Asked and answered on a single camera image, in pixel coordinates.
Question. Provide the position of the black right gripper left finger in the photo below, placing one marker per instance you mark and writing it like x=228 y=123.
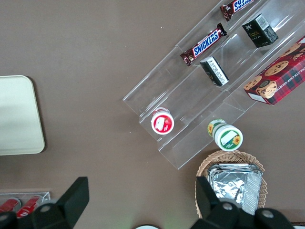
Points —
x=69 y=202

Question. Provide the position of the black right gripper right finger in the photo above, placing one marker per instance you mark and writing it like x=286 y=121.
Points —
x=221 y=217

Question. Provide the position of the light tan wicker basket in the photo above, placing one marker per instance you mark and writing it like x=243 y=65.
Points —
x=228 y=155

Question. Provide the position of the white plastic tray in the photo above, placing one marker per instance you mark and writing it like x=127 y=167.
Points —
x=16 y=114

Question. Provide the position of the clear acrylic can box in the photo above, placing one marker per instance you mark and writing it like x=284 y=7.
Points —
x=46 y=195

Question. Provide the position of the stacked aluminium foil trays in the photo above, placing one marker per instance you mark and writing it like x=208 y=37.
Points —
x=233 y=188

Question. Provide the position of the red cola can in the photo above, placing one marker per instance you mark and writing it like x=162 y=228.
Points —
x=9 y=205
x=27 y=207

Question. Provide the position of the green sunflower yogurt cup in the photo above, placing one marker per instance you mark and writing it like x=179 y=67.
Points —
x=228 y=138

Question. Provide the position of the red strawberry yogurt cup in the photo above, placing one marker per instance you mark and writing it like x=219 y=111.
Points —
x=162 y=122

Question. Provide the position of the clear acrylic stepped display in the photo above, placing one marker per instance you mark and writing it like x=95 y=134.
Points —
x=166 y=95

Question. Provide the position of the small black carton box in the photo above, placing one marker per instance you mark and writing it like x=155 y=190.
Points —
x=258 y=35
x=214 y=71

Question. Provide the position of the red tartan cookie box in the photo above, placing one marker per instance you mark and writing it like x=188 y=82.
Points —
x=281 y=71

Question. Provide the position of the Snickers chocolate bar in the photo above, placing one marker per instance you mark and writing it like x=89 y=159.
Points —
x=205 y=44
x=234 y=7

